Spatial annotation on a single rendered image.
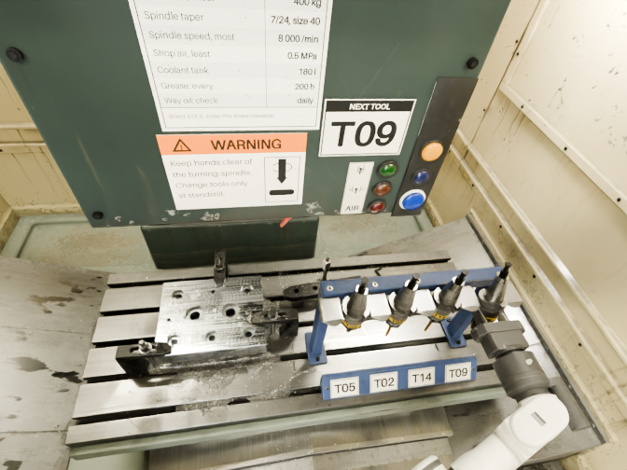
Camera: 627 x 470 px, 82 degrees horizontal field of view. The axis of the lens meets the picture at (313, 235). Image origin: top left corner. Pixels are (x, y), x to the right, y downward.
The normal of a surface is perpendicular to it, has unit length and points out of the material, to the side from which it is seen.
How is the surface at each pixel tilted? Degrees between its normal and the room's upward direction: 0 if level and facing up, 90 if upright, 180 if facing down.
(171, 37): 90
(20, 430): 24
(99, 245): 0
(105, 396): 0
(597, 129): 90
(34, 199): 90
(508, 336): 1
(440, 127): 90
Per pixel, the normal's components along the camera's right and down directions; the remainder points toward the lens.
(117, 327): 0.08, -0.66
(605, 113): -0.99, 0.06
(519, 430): -0.32, -0.59
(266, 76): 0.15, 0.74
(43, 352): 0.47, -0.64
